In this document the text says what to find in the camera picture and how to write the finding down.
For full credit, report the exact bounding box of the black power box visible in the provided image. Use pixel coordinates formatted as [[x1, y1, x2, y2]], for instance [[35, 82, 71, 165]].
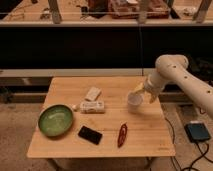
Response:
[[184, 123, 211, 143]]

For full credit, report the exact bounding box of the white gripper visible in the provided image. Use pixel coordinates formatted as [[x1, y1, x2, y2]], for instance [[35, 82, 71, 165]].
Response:
[[134, 75, 165, 103]]

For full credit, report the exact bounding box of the wooden table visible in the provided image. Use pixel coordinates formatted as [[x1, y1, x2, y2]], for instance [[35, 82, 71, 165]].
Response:
[[26, 76, 177, 171]]

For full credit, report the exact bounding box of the white ceramic cup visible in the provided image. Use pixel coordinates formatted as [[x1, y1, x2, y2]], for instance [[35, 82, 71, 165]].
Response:
[[127, 92, 143, 113]]

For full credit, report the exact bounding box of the cluttered background workbench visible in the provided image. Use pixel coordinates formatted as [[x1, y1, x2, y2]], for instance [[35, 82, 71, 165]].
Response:
[[0, 0, 213, 27]]

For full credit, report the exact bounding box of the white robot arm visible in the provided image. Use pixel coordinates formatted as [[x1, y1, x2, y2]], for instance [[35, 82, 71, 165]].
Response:
[[133, 54, 213, 119]]

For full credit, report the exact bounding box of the black rectangular phone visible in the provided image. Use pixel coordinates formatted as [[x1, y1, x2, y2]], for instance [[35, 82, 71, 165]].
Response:
[[78, 126, 102, 145]]

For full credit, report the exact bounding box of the white rectangular box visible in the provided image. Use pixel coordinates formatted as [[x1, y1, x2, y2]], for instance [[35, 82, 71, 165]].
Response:
[[80, 101, 105, 114]]

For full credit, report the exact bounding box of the black floor cable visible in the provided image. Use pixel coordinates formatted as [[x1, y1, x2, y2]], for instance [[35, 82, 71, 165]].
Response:
[[164, 106, 213, 171]]

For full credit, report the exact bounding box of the green ceramic bowl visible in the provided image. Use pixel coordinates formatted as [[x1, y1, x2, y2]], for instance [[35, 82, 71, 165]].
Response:
[[38, 105, 73, 137]]

